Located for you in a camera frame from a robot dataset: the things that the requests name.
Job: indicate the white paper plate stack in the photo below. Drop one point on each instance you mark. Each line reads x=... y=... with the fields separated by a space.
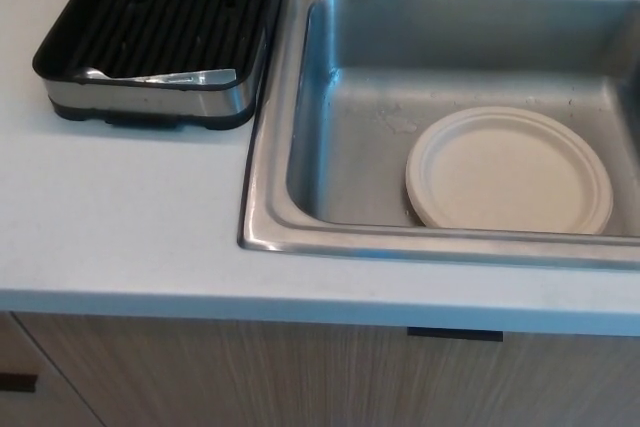
x=505 y=177

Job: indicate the stainless steel sink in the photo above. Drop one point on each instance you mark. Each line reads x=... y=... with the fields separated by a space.
x=350 y=172

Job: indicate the black and steel dish rack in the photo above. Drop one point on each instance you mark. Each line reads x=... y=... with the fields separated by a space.
x=150 y=102

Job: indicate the wood grain cabinet door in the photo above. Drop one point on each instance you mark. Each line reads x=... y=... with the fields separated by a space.
x=300 y=377

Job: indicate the wood grain drawer unit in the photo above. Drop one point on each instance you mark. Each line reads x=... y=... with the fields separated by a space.
x=20 y=412

